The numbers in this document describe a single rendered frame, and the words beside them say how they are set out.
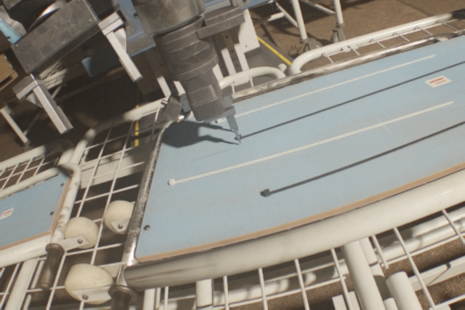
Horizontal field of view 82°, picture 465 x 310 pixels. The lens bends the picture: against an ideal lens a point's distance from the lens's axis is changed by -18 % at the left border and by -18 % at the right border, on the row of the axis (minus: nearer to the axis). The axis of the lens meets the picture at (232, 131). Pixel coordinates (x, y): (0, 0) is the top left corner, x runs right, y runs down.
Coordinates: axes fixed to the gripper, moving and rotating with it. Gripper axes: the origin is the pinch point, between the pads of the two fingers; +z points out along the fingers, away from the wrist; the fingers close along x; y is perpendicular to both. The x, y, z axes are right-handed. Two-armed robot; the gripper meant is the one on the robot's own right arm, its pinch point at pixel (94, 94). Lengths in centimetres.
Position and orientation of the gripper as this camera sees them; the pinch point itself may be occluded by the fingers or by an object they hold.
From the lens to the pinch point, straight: 48.6
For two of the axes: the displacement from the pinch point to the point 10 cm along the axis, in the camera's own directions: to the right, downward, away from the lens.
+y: -1.9, -1.2, 9.7
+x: -8.2, 5.6, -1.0
